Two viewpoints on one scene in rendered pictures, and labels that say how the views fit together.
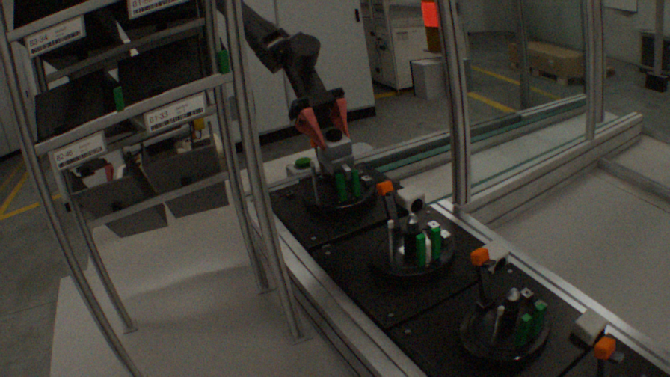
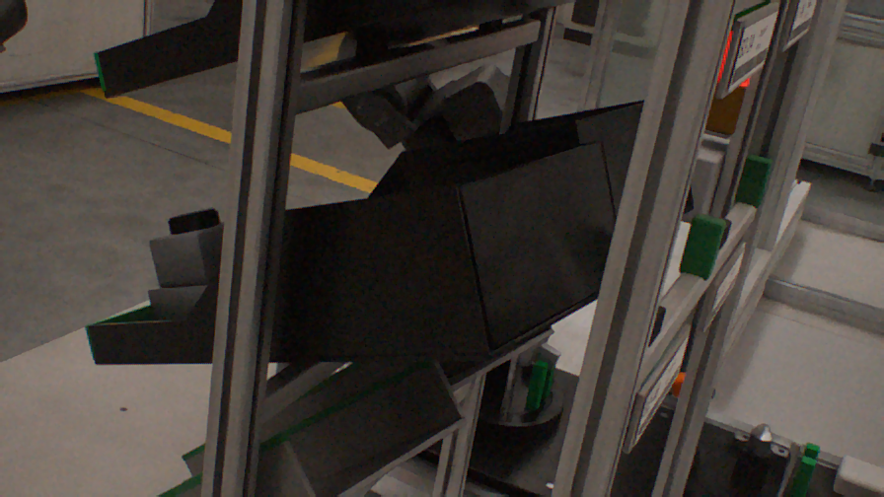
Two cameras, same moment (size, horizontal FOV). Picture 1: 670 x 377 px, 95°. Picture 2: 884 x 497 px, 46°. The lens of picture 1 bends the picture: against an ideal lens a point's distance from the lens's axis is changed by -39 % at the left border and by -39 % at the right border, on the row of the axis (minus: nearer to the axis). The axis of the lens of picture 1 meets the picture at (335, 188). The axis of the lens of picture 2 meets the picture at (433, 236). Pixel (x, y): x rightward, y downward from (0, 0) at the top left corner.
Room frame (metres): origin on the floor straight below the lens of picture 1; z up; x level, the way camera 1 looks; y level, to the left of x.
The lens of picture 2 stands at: (0.24, 0.70, 1.51)
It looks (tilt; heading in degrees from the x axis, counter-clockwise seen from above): 22 degrees down; 316
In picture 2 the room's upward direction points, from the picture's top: 9 degrees clockwise
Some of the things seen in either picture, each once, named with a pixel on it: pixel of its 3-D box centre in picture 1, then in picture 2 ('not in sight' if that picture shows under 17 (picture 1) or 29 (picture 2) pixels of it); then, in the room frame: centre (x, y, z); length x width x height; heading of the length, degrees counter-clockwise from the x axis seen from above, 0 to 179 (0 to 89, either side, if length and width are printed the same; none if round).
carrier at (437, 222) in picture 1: (413, 235); (754, 461); (0.60, -0.11, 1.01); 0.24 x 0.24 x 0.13; 23
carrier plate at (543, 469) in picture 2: (340, 203); (491, 410); (0.84, -0.01, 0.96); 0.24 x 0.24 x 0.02; 23
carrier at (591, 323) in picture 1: (510, 311); not in sight; (0.38, -0.20, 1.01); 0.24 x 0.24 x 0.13; 23
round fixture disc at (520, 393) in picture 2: (339, 194); (494, 394); (0.84, -0.01, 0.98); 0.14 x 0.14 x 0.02
